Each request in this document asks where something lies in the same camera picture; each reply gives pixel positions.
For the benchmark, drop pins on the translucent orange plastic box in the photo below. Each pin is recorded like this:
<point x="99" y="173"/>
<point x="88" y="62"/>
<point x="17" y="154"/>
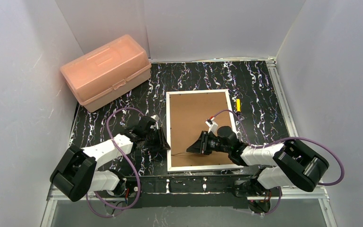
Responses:
<point x="106" y="73"/>

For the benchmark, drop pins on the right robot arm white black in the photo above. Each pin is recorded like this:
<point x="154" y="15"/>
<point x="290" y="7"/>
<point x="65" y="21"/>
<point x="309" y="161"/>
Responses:
<point x="288" y="163"/>

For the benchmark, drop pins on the aluminium rail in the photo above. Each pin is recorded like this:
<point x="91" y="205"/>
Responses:
<point x="282" y="100"/>
<point x="293" y="208"/>

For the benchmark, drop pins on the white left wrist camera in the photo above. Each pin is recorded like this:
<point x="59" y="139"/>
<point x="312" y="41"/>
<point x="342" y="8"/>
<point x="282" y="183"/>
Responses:
<point x="155" y="125"/>

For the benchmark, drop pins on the yellow handled screwdriver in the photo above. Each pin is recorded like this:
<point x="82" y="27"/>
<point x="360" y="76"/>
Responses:
<point x="238" y="106"/>

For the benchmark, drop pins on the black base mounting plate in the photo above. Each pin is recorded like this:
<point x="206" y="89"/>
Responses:
<point x="201" y="191"/>

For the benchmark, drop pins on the white picture frame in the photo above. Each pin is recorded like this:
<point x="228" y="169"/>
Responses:
<point x="186" y="113"/>

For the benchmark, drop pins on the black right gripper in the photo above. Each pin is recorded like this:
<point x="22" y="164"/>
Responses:
<point x="204" y="143"/>

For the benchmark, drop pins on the aluminium front rail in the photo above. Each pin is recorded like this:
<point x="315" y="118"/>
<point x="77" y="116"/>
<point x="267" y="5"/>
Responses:
<point x="293" y="208"/>

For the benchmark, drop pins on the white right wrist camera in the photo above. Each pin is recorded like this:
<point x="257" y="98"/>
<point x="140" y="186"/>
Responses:
<point x="212" y="125"/>

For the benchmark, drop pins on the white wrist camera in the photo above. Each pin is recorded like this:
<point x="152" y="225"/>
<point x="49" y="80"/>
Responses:
<point x="212" y="125"/>
<point x="155" y="125"/>

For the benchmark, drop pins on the clear grey screwdriver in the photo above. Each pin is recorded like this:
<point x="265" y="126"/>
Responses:
<point x="180" y="153"/>

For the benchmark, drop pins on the aluminium right side rail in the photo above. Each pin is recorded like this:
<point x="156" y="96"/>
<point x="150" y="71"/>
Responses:
<point x="282" y="100"/>

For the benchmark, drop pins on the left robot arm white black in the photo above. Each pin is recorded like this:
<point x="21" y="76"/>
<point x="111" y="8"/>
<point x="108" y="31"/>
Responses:
<point x="77" y="172"/>

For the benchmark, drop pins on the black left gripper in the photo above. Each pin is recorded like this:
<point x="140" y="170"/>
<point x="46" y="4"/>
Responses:
<point x="156" y="140"/>

